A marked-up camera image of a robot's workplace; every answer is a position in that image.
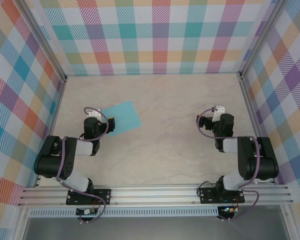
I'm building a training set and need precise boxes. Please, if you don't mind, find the light blue paper sheet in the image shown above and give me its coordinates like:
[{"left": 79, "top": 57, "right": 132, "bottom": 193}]
[{"left": 101, "top": 100, "right": 143, "bottom": 138}]

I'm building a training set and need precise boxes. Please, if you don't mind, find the small black circuit board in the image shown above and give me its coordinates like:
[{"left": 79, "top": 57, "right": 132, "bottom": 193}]
[{"left": 76, "top": 208, "right": 100, "bottom": 216}]

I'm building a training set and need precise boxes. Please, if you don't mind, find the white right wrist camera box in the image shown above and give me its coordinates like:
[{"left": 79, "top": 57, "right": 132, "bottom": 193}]
[{"left": 213, "top": 104, "right": 226, "bottom": 121}]

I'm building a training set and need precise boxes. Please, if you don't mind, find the aluminium side rail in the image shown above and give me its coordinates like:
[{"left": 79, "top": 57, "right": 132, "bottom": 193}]
[
  {"left": 238, "top": 73, "right": 277, "bottom": 185},
  {"left": 34, "top": 76, "right": 68, "bottom": 188}
]

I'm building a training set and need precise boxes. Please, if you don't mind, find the thin black base cable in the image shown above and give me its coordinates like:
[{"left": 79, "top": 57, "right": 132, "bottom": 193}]
[{"left": 197, "top": 181, "right": 218, "bottom": 197}]

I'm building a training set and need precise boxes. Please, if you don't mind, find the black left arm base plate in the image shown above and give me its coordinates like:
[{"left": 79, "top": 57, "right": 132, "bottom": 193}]
[{"left": 66, "top": 188, "right": 112, "bottom": 206}]

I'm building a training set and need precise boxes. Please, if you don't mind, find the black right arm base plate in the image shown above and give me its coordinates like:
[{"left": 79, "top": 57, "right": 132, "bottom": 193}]
[{"left": 199, "top": 187, "right": 246, "bottom": 205}]

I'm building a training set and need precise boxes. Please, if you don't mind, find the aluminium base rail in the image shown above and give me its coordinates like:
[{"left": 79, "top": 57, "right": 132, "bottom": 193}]
[{"left": 17, "top": 184, "right": 295, "bottom": 207}]

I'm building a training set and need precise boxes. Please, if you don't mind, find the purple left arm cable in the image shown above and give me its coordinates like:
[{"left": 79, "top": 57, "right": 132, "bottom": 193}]
[{"left": 56, "top": 106, "right": 109, "bottom": 224}]

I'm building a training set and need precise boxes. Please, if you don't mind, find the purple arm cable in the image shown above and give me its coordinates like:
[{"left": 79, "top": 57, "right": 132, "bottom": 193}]
[
  {"left": 56, "top": 106, "right": 109, "bottom": 224},
  {"left": 196, "top": 107, "right": 261, "bottom": 222}
]

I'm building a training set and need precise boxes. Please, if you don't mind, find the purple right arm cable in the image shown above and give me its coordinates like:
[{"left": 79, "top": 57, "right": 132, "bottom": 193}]
[{"left": 196, "top": 107, "right": 261, "bottom": 222}]

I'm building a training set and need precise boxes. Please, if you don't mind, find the aluminium corner post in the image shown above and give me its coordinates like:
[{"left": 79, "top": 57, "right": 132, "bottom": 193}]
[
  {"left": 237, "top": 0, "right": 291, "bottom": 80},
  {"left": 14, "top": 0, "right": 68, "bottom": 83}
]

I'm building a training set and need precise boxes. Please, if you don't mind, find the slotted grey cable duct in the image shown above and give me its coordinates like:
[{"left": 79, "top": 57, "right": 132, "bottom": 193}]
[{"left": 29, "top": 209, "right": 220, "bottom": 218}]

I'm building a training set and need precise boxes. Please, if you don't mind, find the aluminium frame leg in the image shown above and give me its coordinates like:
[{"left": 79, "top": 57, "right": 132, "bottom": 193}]
[
  {"left": 13, "top": 206, "right": 28, "bottom": 240},
  {"left": 281, "top": 204, "right": 298, "bottom": 240}
]

